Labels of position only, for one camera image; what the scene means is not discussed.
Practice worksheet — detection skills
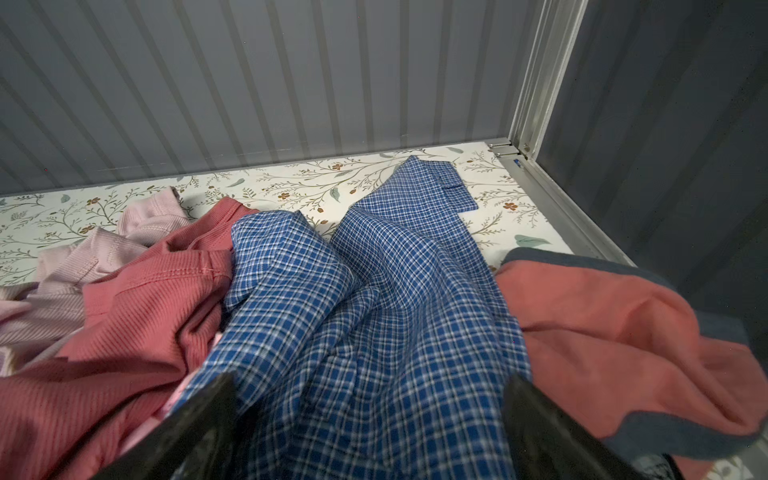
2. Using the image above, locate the blue plaid shirt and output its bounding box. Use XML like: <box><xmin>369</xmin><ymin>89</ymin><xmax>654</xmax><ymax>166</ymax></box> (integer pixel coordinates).
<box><xmin>182</xmin><ymin>157</ymin><xmax>531</xmax><ymax>479</ymax></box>

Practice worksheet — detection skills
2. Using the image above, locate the bright pink garment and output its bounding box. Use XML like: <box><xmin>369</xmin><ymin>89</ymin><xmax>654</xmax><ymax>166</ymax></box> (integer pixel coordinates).
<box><xmin>118</xmin><ymin>369</ymin><xmax>198</xmax><ymax>456</ymax></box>

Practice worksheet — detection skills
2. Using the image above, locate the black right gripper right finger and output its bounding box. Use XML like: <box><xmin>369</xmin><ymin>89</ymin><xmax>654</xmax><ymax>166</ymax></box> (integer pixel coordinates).
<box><xmin>502</xmin><ymin>375</ymin><xmax>643</xmax><ymax>479</ymax></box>

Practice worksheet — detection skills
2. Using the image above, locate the dark pink ribbed garment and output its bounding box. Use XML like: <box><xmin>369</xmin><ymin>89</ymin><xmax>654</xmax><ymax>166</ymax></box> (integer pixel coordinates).
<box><xmin>1</xmin><ymin>198</ymin><xmax>249</xmax><ymax>479</ymax></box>

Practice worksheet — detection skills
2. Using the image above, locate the light pink ribbed garment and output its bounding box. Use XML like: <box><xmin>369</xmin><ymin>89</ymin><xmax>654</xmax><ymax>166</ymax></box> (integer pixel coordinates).
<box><xmin>1</xmin><ymin>187</ymin><xmax>191</xmax><ymax>377</ymax></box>

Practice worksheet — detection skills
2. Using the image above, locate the coral garment with grey trim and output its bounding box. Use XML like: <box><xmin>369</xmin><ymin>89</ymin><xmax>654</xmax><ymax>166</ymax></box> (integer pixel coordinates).
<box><xmin>495</xmin><ymin>247</ymin><xmax>767</xmax><ymax>479</ymax></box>

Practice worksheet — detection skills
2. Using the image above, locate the floral patterned table mat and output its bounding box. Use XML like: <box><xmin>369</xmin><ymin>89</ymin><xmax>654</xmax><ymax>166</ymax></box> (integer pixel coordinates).
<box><xmin>0</xmin><ymin>141</ymin><xmax>768</xmax><ymax>480</ymax></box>

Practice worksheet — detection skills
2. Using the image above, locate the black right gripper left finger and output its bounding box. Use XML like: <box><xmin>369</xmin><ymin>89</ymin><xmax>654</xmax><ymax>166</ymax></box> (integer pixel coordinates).
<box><xmin>94</xmin><ymin>373</ymin><xmax>236</xmax><ymax>480</ymax></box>

